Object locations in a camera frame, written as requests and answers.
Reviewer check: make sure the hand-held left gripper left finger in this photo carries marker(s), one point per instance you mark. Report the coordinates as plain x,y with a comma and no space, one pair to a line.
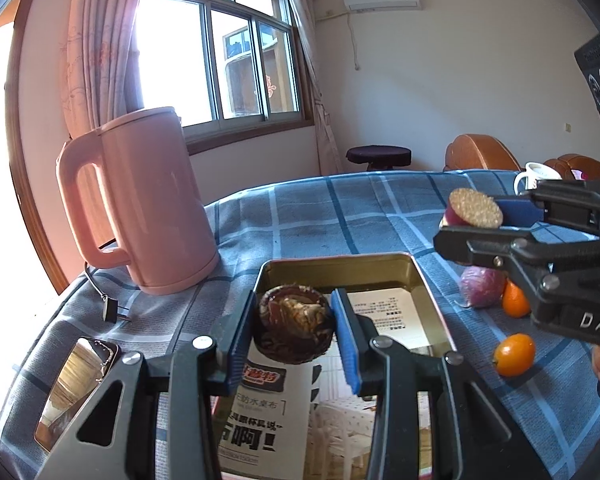
240,340

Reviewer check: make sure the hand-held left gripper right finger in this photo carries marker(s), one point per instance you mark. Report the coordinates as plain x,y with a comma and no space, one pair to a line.
347,340

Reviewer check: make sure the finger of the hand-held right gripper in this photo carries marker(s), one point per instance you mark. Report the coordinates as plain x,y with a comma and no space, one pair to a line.
517,212
480,247

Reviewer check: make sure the sesame topped red cake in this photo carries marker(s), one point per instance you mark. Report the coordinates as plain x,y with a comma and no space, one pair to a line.
472,207

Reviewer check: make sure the gold metal tin box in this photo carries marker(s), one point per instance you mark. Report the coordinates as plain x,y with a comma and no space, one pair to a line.
360,272

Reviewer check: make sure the small orange kumquat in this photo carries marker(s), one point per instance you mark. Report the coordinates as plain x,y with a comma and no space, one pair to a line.
515,355
514,302

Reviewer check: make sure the purple round fruit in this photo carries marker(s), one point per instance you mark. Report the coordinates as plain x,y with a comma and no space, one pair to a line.
480,287

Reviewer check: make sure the white mug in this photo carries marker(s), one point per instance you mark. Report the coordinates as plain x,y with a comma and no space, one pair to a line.
535,175

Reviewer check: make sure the printed paper leaflet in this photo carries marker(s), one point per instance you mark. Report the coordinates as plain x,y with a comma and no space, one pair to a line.
390,320

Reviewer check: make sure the brown leather sofa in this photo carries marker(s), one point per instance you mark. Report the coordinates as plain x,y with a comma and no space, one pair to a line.
480,152

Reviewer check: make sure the pink cloth item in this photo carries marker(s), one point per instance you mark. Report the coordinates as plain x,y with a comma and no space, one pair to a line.
578,175

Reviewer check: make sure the blue plaid tablecloth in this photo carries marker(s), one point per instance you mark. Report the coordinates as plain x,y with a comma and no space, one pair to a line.
330,210

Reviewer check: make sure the dark round stool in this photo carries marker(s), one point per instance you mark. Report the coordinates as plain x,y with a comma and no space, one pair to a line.
379,154

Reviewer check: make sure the pink electric kettle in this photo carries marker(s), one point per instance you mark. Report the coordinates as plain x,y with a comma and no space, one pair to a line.
155,200

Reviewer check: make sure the black smartphone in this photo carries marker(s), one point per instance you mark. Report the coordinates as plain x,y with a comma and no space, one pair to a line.
70,385

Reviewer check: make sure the pale narrow curtain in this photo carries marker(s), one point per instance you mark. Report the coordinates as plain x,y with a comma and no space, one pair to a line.
320,100

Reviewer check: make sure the sliding glass window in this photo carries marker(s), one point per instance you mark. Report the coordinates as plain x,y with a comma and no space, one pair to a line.
230,60

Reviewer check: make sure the pink patterned curtain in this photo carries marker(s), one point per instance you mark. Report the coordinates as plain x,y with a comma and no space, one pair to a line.
100,50

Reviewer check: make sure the wooden door frame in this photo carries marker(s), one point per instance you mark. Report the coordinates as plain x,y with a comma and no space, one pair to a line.
22,160

